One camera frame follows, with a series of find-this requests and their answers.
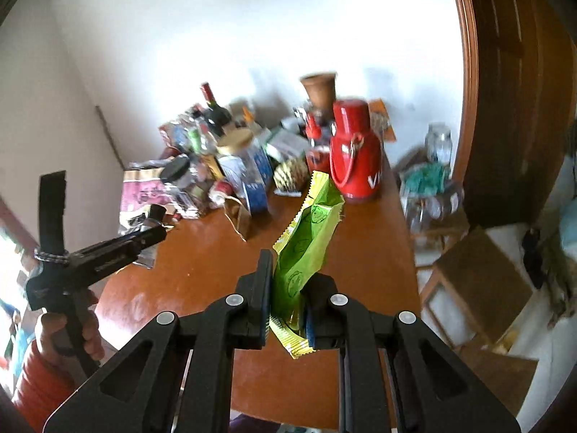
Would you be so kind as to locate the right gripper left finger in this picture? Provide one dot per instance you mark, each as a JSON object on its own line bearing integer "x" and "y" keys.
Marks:
{"x": 176, "y": 373}

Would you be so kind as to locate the blue white ceramic cup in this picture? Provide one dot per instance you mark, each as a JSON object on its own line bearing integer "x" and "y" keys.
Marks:
{"x": 255, "y": 196}

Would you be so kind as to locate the clear glass jar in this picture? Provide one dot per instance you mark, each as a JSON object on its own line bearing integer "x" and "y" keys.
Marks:
{"x": 439, "y": 144}

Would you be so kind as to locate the red wine bottle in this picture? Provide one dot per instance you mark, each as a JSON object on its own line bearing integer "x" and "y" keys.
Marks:
{"x": 219, "y": 119}

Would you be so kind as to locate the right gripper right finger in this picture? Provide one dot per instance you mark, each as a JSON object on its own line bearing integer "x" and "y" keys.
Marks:
{"x": 395, "y": 374}

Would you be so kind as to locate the red sauce squeeze bottle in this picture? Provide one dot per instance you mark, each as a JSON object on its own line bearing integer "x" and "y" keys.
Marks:
{"x": 318, "y": 156}

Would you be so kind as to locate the green snack wrapper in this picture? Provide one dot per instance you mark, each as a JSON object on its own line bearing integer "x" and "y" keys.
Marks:
{"x": 301, "y": 251}

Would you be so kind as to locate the brown paper bag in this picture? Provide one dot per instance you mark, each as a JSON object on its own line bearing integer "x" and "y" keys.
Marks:
{"x": 238, "y": 215}

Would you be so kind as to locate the red thermos jug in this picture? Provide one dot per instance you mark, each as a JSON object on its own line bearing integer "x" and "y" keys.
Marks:
{"x": 355, "y": 151}

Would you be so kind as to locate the red white small can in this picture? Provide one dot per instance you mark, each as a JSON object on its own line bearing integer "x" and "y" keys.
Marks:
{"x": 219, "y": 191}

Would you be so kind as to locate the orange cap squeeze bottle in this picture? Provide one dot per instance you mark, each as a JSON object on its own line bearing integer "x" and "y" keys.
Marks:
{"x": 248, "y": 116}

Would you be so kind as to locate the orange sleeve left forearm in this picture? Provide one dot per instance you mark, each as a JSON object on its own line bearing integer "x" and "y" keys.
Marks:
{"x": 41, "y": 389}

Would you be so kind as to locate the green crumpled plastic bag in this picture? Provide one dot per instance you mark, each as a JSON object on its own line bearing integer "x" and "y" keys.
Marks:
{"x": 424, "y": 180}

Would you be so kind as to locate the black lid nut jar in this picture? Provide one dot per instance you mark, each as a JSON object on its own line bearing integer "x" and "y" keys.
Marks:
{"x": 188, "y": 181}

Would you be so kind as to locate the pink paper gift bag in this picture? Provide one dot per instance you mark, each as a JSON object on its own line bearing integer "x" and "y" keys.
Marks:
{"x": 140, "y": 189}

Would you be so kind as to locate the person's left hand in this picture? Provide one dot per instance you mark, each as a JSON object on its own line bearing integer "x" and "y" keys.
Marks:
{"x": 77, "y": 346}

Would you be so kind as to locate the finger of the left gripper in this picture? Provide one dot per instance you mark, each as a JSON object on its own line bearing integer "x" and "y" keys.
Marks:
{"x": 150, "y": 220}
{"x": 51, "y": 207}

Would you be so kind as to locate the yellow green custard apple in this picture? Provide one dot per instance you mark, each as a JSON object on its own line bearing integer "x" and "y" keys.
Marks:
{"x": 291, "y": 175}

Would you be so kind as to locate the wooden stool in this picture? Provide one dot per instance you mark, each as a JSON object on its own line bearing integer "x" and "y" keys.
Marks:
{"x": 477, "y": 290}

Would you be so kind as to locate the terracotta clay pot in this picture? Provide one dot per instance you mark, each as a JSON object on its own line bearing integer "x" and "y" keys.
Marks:
{"x": 320, "y": 88}

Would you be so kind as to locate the brown wooden door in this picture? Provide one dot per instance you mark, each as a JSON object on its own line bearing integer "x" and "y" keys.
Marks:
{"x": 519, "y": 98}

